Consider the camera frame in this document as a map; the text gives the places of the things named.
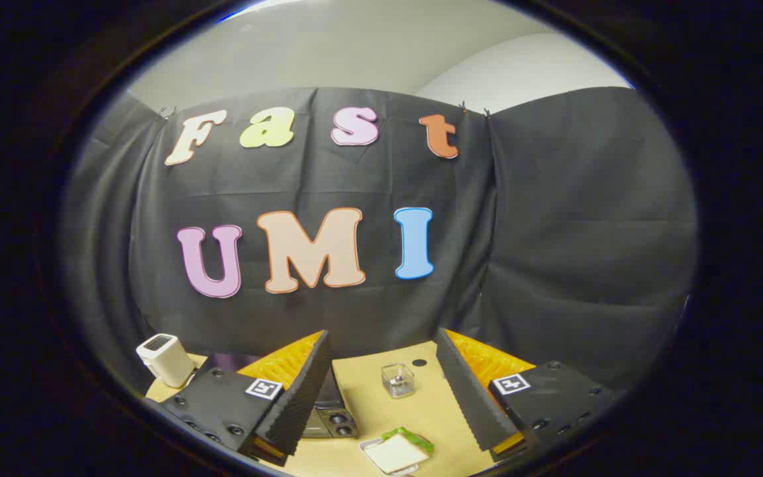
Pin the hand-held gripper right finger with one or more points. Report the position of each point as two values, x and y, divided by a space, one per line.
471 397

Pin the white slot toaster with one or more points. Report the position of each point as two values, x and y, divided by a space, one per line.
168 363

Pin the white plastic tray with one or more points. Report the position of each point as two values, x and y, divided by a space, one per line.
367 448

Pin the black toaster oven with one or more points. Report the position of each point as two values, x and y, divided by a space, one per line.
332 421

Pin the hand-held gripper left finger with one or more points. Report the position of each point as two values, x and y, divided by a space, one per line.
299 397

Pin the sandwich with green lettuce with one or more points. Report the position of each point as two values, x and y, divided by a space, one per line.
396 453

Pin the black backdrop cloth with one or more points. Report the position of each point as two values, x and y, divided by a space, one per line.
554 232

